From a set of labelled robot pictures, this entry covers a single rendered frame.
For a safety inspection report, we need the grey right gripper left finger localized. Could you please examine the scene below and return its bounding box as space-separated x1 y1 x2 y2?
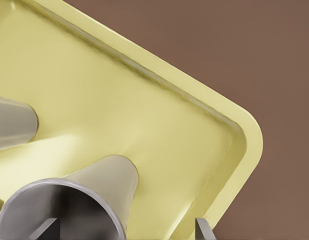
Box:
28 217 61 240

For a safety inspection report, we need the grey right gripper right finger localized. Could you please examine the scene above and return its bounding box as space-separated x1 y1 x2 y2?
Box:
195 217 216 240

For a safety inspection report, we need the white IKEA cup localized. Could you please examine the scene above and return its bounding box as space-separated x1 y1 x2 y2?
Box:
0 154 140 240
0 94 40 152

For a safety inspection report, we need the pale yellow plastic tray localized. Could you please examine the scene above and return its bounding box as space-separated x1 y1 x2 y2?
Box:
0 0 265 240

